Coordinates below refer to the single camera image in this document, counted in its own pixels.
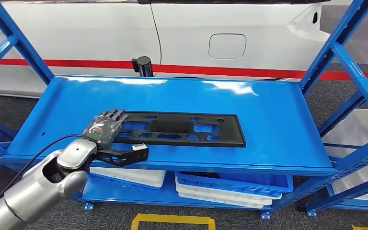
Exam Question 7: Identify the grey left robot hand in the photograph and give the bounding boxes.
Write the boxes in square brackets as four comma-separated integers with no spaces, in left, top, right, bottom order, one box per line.
[81,109,130,150]

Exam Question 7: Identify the black plastic plate part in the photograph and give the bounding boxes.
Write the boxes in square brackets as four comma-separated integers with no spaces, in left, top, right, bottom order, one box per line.
[112,111,247,148]

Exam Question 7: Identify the white car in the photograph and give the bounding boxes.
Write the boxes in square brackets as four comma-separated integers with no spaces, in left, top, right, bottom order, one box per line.
[0,0,331,98]

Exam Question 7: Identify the stacked white plastic crates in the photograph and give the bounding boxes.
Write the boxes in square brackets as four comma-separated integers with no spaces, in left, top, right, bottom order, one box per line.
[322,108,368,202]

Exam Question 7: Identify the black stanchion post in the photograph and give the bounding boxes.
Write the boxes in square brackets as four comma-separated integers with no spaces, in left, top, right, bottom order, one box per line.
[131,56,154,78]

